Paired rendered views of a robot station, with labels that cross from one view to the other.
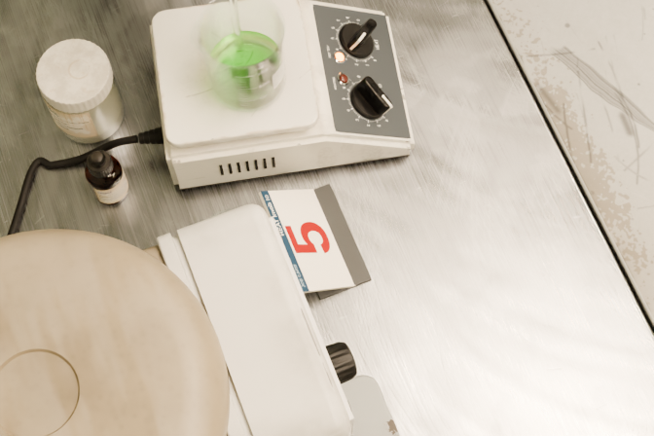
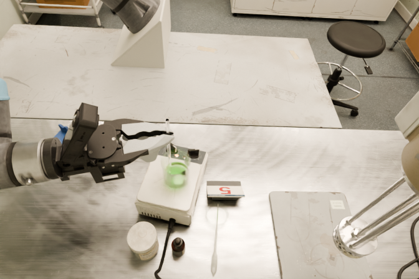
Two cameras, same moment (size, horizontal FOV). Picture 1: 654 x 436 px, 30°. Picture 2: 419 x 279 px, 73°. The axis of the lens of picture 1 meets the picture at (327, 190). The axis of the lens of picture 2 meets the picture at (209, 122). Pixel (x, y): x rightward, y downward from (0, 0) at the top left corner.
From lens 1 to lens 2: 0.52 m
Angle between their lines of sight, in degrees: 38
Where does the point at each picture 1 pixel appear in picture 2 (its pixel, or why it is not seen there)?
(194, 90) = (172, 195)
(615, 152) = (225, 114)
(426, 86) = (187, 145)
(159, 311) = not seen: outside the picture
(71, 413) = not seen: outside the picture
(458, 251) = (239, 157)
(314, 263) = (234, 191)
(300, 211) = (215, 189)
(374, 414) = (282, 195)
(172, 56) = (156, 198)
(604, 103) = (211, 111)
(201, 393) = not seen: outside the picture
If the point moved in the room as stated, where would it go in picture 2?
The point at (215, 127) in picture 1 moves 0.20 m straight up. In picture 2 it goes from (189, 193) to (190, 142)
